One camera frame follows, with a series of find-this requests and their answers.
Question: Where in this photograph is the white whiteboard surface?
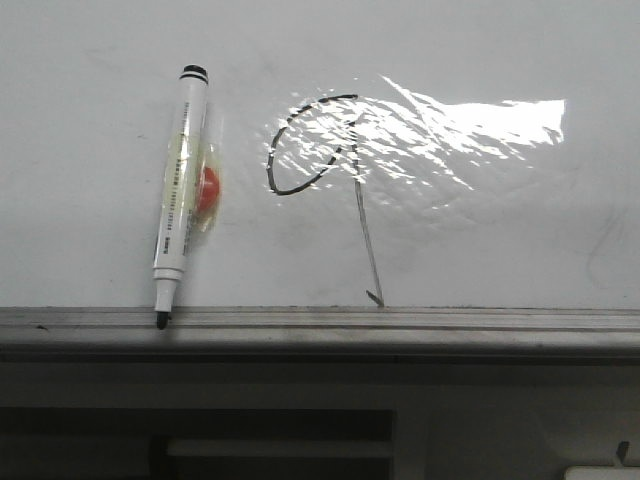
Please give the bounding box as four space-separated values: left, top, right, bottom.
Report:
1 1 639 308

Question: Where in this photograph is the white box bottom right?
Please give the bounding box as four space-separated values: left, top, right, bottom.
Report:
564 466 640 480

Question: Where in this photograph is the white whiteboard marker pen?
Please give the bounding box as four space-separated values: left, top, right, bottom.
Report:
152 64 209 330

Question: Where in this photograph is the dark shelf unit below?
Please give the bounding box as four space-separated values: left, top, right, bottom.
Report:
1 407 394 479

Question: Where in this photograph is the aluminium whiteboard tray rail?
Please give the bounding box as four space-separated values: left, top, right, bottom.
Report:
1 306 639 359

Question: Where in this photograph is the red round magnet with tape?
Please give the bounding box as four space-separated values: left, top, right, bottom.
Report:
195 112 224 233

